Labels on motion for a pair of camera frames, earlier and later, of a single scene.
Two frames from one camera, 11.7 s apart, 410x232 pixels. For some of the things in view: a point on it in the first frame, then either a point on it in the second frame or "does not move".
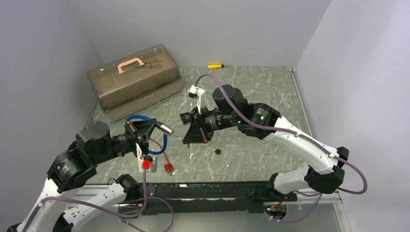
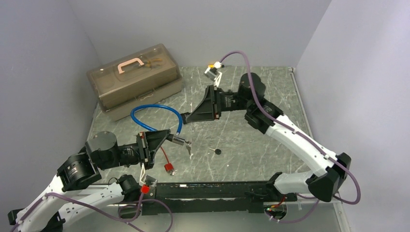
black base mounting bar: (209, 198) does not move
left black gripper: (142, 140) -> (154, 139)
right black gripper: (196, 134) -> (210, 108)
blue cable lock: (162, 127) -> (177, 138)
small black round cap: (217, 151) does not move
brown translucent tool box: (129, 84) does not move
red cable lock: (168, 167) does not move
